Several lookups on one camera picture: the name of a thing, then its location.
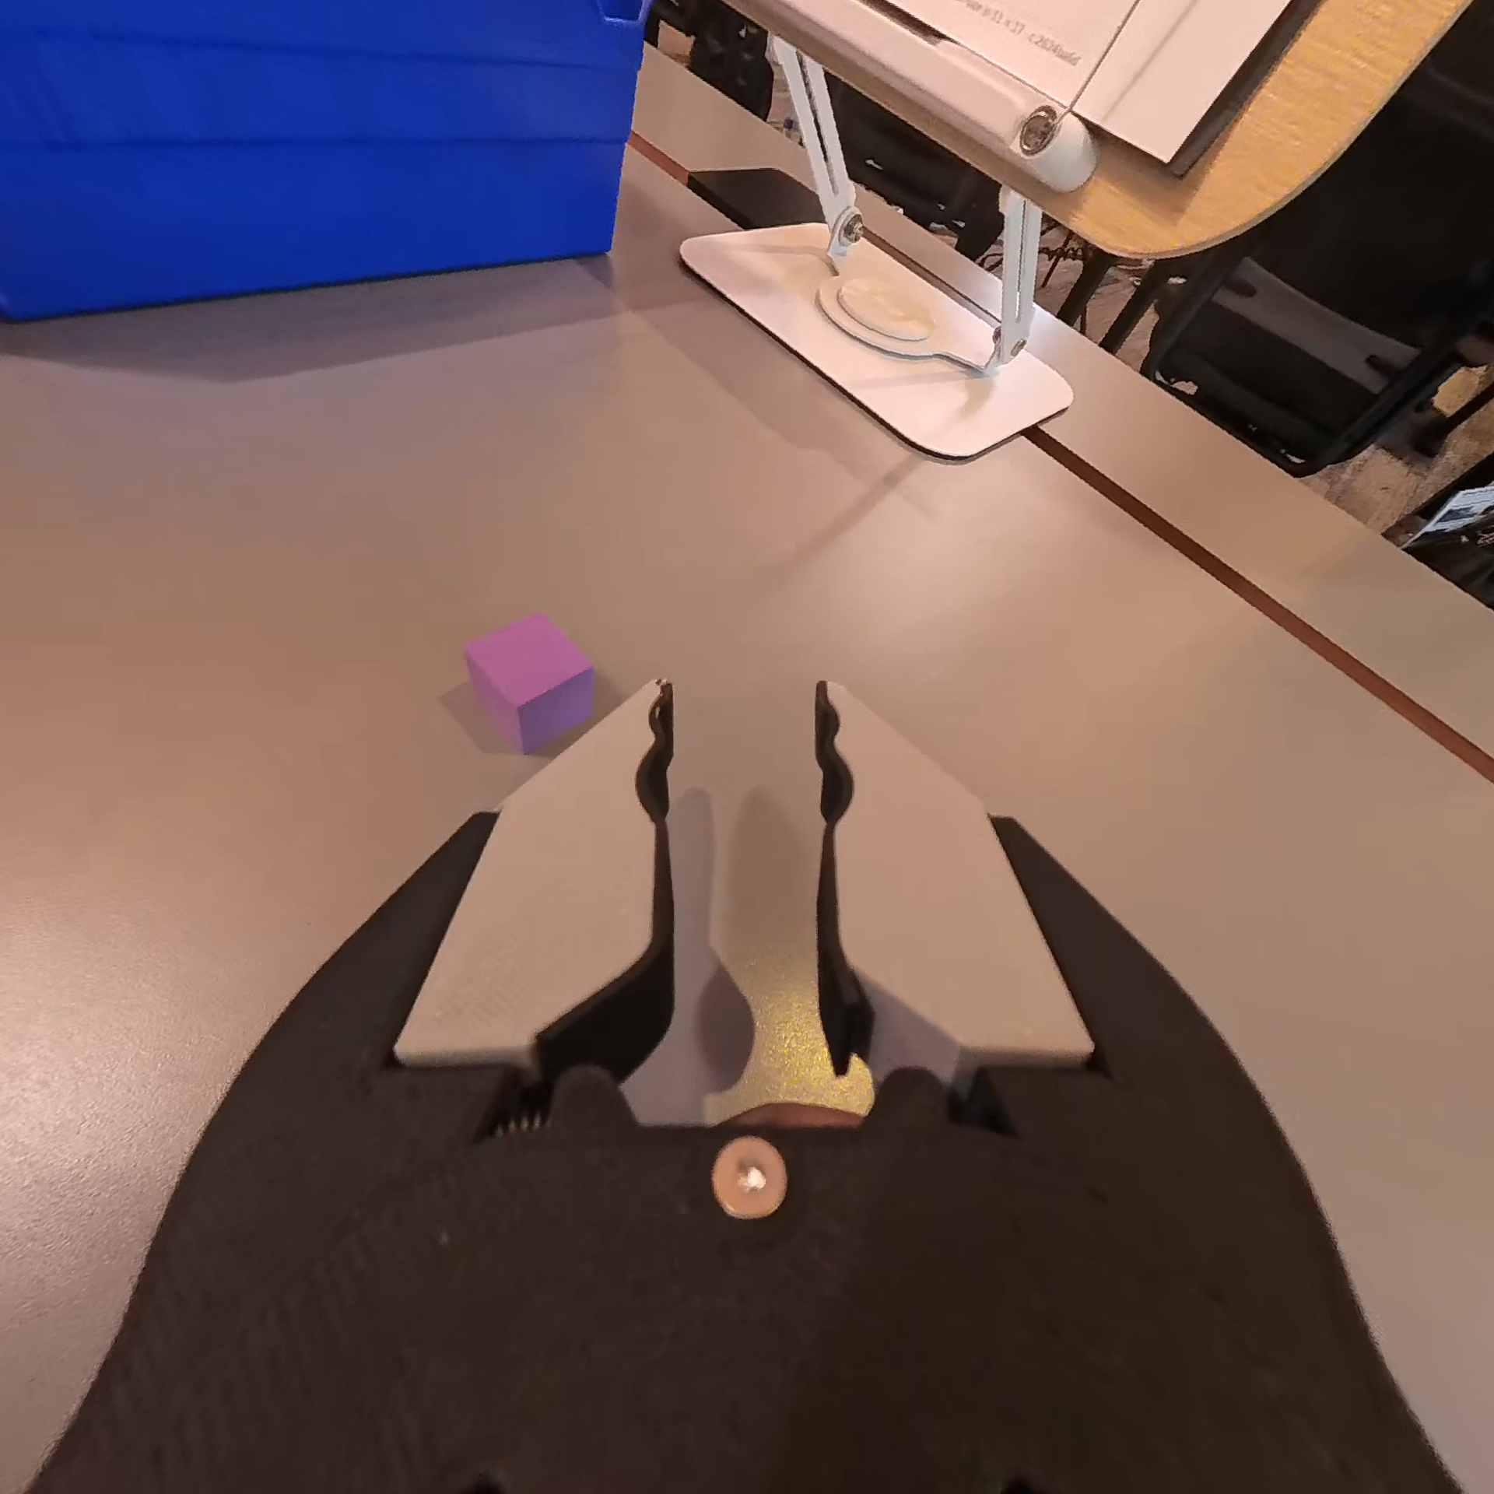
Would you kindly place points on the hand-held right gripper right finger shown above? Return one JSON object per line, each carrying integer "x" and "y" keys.
{"x": 946, "y": 924}

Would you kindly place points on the blue plastic bin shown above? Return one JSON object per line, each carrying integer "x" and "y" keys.
{"x": 292, "y": 151}

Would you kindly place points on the black metal legs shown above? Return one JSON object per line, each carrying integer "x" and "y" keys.
{"x": 1343, "y": 199}

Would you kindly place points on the purple foam cube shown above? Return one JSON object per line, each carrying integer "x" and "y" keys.
{"x": 520, "y": 663}

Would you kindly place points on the printed leaflet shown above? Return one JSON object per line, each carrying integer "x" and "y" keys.
{"x": 1459, "y": 513}

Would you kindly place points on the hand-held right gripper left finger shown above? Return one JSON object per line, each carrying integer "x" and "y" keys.
{"x": 549, "y": 924}

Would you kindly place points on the white document stand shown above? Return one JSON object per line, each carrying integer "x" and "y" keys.
{"x": 1168, "y": 70}

